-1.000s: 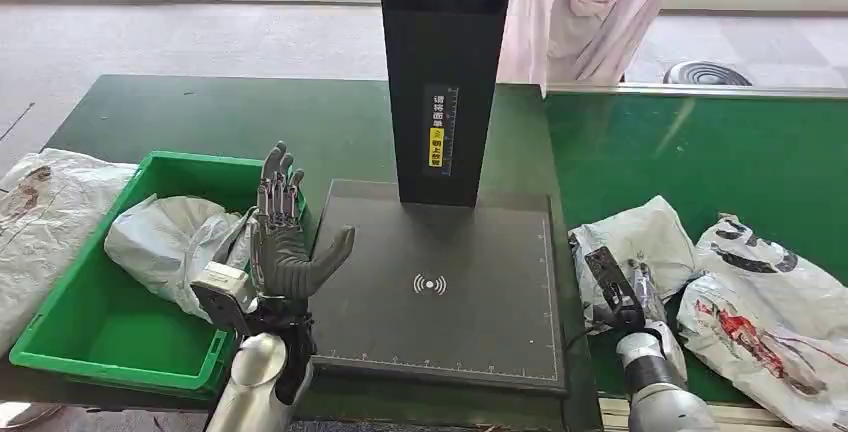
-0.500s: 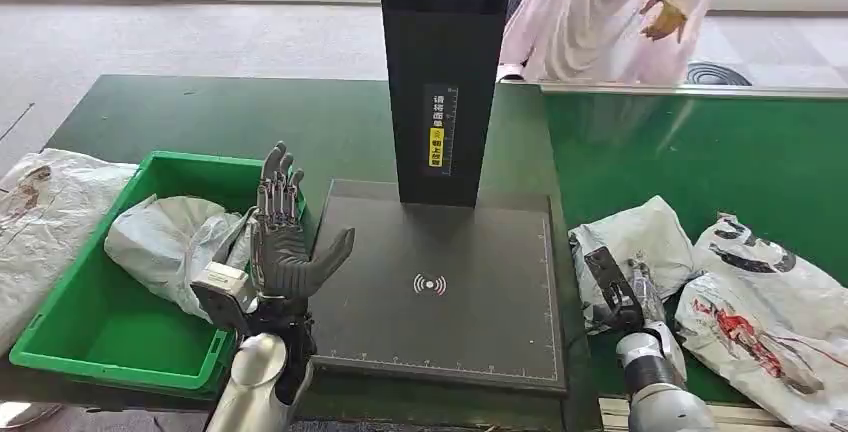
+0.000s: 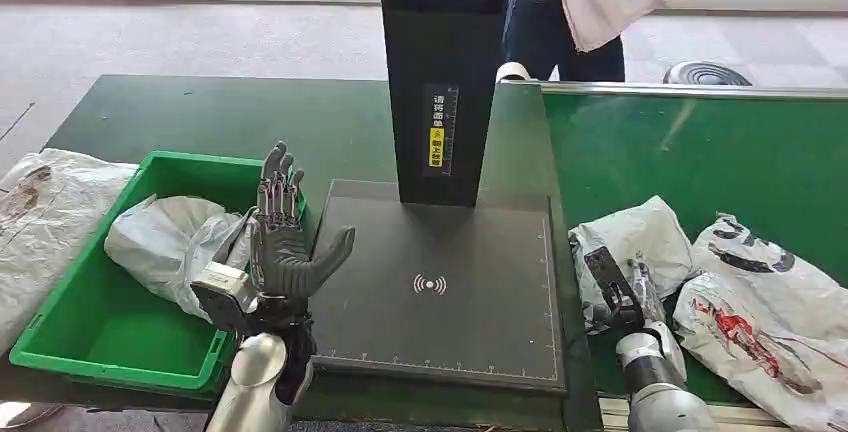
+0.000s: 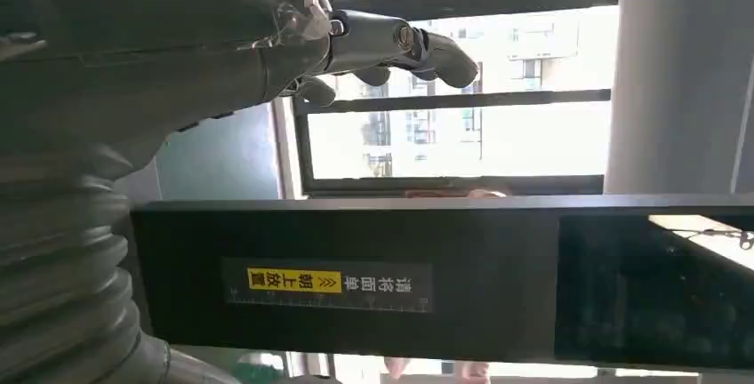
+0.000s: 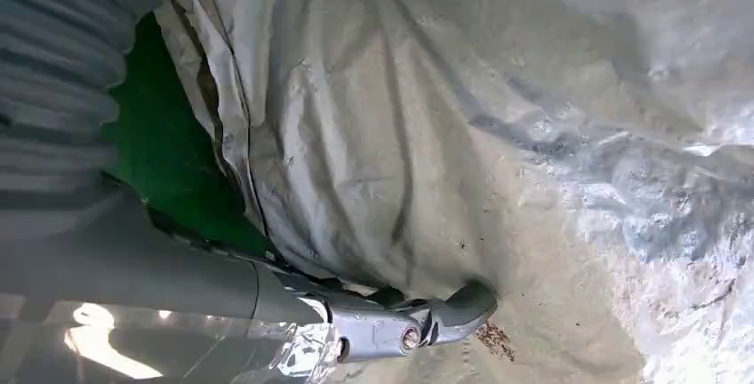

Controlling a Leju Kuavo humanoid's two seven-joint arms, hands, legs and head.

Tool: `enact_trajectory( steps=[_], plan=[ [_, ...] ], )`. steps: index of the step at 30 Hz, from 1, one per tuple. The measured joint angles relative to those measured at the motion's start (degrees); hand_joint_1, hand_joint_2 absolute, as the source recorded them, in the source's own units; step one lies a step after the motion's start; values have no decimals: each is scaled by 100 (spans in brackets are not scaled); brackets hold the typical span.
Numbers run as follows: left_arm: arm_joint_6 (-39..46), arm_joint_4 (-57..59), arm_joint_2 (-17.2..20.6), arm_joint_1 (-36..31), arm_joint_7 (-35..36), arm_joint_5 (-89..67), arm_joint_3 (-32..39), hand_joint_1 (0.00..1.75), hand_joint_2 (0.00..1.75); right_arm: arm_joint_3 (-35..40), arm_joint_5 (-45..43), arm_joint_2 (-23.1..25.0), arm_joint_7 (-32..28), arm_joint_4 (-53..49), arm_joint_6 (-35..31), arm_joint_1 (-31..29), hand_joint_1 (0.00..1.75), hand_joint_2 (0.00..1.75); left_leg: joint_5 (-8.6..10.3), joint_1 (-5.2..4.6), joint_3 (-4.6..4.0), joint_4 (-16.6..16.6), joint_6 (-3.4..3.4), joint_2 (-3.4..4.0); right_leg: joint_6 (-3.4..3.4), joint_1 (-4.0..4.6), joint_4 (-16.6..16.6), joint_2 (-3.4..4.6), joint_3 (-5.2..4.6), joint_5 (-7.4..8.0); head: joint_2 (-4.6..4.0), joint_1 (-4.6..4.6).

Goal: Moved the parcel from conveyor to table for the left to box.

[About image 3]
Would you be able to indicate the pale grey plastic parcel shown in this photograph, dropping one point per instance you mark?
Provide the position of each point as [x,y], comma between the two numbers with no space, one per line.
[642,230]

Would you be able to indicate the green conveyor belt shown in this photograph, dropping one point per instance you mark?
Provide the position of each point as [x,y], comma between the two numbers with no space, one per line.
[696,151]

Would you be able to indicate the black scanner base plate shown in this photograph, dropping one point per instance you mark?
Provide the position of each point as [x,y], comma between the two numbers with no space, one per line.
[430,330]

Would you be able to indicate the white parcel with red print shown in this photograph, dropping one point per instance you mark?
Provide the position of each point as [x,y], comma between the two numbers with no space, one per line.
[735,349]

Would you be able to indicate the green plastic crate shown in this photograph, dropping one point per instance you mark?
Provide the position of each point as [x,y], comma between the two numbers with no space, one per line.
[132,343]

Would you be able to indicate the white tape roll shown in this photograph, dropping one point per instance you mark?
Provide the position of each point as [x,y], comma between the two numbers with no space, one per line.
[511,71]

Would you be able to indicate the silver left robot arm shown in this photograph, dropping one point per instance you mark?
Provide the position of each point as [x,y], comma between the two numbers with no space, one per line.
[258,376]

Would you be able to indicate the white parcel with brown print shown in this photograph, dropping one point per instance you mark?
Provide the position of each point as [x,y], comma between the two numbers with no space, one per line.
[53,230]

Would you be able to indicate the dark right wrist camera box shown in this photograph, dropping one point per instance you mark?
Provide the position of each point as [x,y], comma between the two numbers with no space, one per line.
[613,286]

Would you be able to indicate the person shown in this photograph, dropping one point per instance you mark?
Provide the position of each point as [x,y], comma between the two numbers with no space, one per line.
[563,25]

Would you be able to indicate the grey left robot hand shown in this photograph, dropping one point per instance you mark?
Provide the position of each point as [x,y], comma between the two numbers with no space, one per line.
[285,263]

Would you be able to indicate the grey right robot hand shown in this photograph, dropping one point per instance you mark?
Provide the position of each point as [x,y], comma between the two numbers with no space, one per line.
[649,296]

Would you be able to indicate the grey crinkled plastic parcel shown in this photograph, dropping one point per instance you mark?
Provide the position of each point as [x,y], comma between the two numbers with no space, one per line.
[166,243]

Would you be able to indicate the silver conveyor frame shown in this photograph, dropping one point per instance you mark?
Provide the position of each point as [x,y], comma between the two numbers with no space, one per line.
[696,89]

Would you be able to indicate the black and yellow label sticker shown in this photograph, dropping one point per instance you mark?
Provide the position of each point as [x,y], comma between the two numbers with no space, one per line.
[440,131]

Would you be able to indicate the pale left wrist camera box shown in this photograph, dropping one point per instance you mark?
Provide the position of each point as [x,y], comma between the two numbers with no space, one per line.
[222,293]

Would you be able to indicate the white parcel with black print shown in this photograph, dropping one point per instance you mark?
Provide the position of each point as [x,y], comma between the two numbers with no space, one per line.
[782,276]

